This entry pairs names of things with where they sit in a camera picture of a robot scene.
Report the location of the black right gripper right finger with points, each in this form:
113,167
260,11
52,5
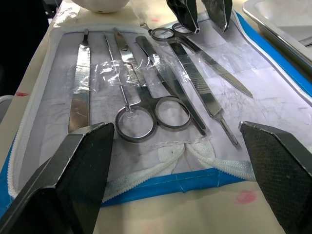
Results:
280,165

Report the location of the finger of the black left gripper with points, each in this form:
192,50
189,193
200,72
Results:
185,14
220,12

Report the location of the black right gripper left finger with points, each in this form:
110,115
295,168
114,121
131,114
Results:
80,168

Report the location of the metal tray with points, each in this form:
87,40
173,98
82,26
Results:
280,22

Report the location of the clear plastic tube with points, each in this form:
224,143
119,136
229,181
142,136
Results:
141,14

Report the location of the small steel scissors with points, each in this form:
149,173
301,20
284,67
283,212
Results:
209,62

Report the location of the steel scalpel with screw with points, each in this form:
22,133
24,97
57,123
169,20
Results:
123,45

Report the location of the ribbed steel forceps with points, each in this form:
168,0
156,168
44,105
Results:
202,87

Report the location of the white round object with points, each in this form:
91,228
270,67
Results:
100,5

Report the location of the thin steel probe needle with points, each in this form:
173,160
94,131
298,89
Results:
117,70

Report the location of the large steel scissors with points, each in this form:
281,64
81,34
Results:
146,97

